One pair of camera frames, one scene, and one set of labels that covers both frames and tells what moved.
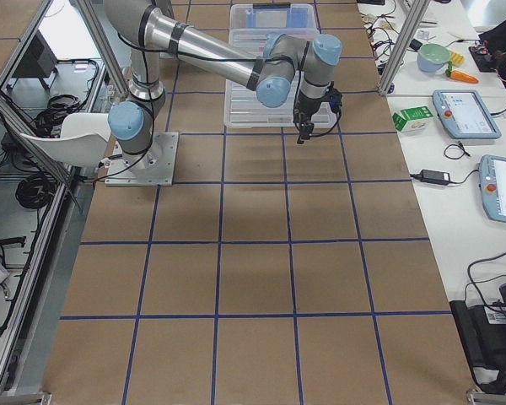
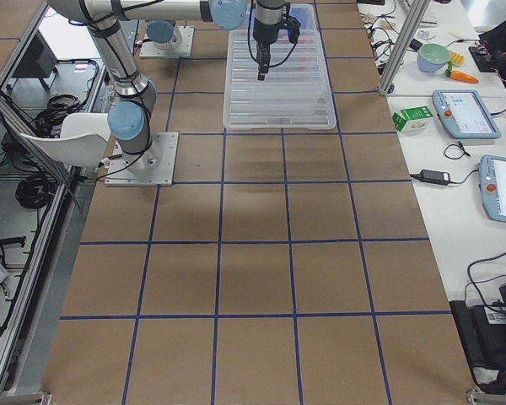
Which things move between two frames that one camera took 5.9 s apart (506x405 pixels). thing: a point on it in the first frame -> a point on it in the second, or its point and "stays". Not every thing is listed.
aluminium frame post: (421, 8) stays
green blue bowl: (431, 57) stays
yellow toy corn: (457, 59) stays
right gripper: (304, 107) -> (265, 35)
